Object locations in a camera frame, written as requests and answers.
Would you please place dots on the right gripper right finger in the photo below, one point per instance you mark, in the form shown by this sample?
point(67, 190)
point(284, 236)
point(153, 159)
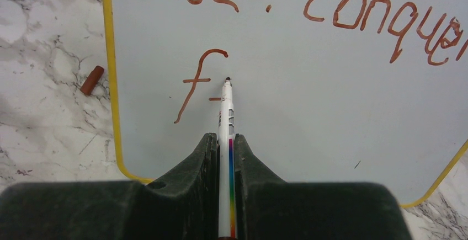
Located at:
point(271, 208)

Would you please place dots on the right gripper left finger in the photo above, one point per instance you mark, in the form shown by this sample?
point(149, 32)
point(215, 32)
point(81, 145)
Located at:
point(181, 204)

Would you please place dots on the yellow framed whiteboard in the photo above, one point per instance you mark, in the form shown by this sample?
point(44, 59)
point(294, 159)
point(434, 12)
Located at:
point(323, 90)

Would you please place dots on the white whiteboard marker pen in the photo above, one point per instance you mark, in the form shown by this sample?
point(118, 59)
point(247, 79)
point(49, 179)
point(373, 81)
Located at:
point(227, 228)

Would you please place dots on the red marker cap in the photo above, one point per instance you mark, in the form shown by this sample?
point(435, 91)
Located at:
point(92, 80)

